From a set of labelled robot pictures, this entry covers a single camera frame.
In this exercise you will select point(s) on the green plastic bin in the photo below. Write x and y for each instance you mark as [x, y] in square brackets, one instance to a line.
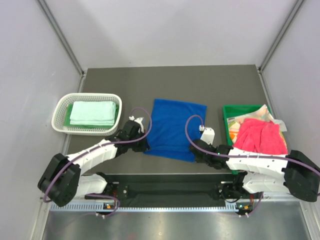
[236, 110]

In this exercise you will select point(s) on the floral patterned towel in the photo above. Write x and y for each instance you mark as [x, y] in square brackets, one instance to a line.
[262, 113]

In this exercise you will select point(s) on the green microfiber towel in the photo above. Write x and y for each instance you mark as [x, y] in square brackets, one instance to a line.
[66, 120]

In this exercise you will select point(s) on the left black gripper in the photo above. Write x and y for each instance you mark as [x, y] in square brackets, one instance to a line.
[144, 147]

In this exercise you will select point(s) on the pink red towel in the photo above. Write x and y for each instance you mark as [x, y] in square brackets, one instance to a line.
[259, 136]

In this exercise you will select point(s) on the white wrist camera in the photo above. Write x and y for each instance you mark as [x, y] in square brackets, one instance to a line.
[140, 121]
[207, 134]

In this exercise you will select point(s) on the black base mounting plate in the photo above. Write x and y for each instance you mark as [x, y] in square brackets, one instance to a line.
[169, 190]

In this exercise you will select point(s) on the white mint towel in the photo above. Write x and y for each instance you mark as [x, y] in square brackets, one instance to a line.
[92, 113]

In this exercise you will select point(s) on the slotted grey cable duct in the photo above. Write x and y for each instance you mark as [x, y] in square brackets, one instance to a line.
[100, 206]

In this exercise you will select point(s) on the aluminium frame rail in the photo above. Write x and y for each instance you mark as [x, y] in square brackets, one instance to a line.
[94, 184]

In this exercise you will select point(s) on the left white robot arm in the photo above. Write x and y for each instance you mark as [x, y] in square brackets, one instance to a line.
[65, 177]

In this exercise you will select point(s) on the blue towel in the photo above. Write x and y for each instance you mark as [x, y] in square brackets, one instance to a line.
[167, 137]

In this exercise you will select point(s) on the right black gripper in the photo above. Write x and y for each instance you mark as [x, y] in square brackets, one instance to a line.
[199, 160]

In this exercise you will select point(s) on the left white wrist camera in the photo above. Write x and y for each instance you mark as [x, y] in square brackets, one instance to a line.
[140, 121]

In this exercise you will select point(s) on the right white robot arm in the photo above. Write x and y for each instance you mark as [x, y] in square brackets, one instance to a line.
[294, 174]

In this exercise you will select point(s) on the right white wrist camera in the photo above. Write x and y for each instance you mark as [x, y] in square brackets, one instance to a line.
[207, 134]

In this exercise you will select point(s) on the white perforated plastic basket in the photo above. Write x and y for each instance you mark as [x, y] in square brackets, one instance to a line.
[60, 113]

